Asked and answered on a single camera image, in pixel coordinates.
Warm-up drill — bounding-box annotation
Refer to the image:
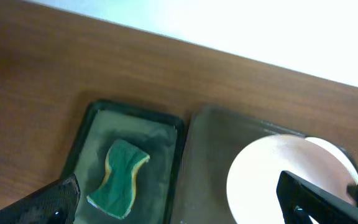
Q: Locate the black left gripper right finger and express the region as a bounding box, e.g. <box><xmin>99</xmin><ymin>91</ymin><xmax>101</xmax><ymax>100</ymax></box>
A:
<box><xmin>276</xmin><ymin>171</ymin><xmax>358</xmax><ymax>224</ymax></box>

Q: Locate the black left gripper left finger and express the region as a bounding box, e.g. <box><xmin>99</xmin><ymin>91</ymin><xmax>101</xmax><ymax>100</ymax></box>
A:
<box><xmin>0</xmin><ymin>174</ymin><xmax>81</xmax><ymax>224</ymax></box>

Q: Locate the pink plate with green stain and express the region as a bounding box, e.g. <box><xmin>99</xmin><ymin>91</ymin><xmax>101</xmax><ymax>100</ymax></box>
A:
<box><xmin>226</xmin><ymin>134</ymin><xmax>356</xmax><ymax>223</ymax></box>

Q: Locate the yellow green sponge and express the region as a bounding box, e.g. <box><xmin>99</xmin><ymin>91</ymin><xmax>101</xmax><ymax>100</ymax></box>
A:
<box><xmin>86</xmin><ymin>139</ymin><xmax>150</xmax><ymax>220</ymax></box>

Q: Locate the cream plate with green stain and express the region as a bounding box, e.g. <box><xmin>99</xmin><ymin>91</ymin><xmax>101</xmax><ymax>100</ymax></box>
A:
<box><xmin>305</xmin><ymin>137</ymin><xmax>358</xmax><ymax>184</ymax></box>

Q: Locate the black water tray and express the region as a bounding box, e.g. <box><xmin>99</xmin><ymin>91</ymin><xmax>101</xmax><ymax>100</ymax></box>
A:
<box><xmin>61</xmin><ymin>100</ymin><xmax>186</xmax><ymax>223</ymax></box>

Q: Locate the dark brown serving tray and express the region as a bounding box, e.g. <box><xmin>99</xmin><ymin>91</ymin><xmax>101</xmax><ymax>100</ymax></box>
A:
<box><xmin>169</xmin><ymin>105</ymin><xmax>358</xmax><ymax>224</ymax></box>

